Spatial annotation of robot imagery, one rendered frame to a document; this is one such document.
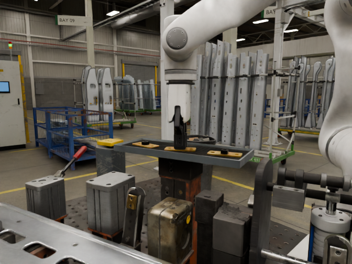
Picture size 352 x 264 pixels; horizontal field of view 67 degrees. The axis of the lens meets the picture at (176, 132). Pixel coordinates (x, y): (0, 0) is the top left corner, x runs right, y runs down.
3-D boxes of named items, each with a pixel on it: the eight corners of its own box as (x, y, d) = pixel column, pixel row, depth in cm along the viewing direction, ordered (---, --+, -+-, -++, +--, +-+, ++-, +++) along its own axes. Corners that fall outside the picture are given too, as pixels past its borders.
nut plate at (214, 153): (206, 154, 66) (206, 150, 66) (210, 151, 70) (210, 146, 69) (240, 157, 63) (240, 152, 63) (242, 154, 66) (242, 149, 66)
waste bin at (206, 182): (169, 189, 360) (169, 136, 349) (197, 180, 394) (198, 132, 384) (195, 200, 322) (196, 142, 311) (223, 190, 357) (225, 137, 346)
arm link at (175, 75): (168, 72, 74) (168, 83, 74) (161, 69, 65) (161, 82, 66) (198, 72, 73) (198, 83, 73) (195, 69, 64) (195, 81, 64)
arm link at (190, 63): (196, 68, 63) (196, 72, 72) (196, 10, 61) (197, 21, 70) (161, 69, 64) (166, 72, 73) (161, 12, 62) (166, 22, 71)
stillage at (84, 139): (48, 157, 532) (45, 110, 518) (87, 151, 586) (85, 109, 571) (72, 171, 445) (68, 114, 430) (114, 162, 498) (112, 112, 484)
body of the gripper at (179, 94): (170, 80, 75) (170, 119, 76) (162, 78, 65) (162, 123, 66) (196, 79, 73) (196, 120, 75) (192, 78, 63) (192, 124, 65)
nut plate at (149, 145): (131, 144, 79) (131, 140, 79) (141, 142, 82) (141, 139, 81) (150, 148, 73) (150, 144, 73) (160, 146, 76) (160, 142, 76)
